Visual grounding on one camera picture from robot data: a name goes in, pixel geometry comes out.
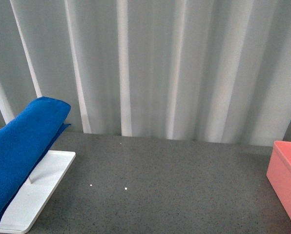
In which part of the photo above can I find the blue microfiber cloth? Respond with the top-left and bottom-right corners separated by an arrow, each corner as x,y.
0,97 -> 71,221

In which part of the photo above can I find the white curtain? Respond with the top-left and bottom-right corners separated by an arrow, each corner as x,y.
0,0 -> 291,146

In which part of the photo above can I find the pink plastic box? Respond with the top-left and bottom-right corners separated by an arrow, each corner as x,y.
267,141 -> 291,220

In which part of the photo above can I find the white towel rack stand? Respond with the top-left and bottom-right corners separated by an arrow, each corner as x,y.
0,150 -> 76,234

